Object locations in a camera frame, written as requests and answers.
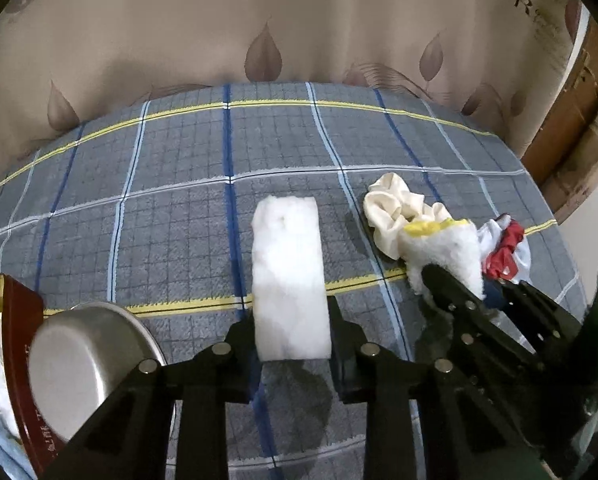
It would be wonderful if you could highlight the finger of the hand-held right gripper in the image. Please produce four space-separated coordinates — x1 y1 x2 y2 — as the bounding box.
421 263 554 411
503 281 594 362

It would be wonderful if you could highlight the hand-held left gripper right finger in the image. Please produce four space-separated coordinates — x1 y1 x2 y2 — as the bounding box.
326 296 547 480

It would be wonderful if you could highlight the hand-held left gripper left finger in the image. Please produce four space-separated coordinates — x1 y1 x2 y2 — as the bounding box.
44 310 266 480

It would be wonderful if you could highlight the fluffy white towel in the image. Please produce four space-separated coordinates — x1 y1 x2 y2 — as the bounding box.
250 196 333 362

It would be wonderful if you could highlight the gold tin box red rim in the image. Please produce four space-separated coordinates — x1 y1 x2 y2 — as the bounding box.
0 273 69 480

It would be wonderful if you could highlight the dark blue cloth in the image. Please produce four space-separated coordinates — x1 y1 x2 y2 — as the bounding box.
483 280 510 312

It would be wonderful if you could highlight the white cloth with red trim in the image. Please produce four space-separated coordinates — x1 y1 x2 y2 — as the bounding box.
476 214 532 282

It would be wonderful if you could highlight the cream cloth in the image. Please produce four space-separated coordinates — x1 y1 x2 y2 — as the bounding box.
363 172 452 261

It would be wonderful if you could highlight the steel bowl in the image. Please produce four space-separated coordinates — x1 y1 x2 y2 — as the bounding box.
28 301 168 444

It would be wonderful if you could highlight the grey plaid bed sheet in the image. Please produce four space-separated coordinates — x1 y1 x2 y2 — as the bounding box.
0 82 588 480

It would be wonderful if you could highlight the brown cardboard box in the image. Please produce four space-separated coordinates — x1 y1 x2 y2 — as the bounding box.
521 10 598 219

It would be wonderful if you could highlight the beige leaf print curtain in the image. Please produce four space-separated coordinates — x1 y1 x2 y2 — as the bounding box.
0 0 592 187

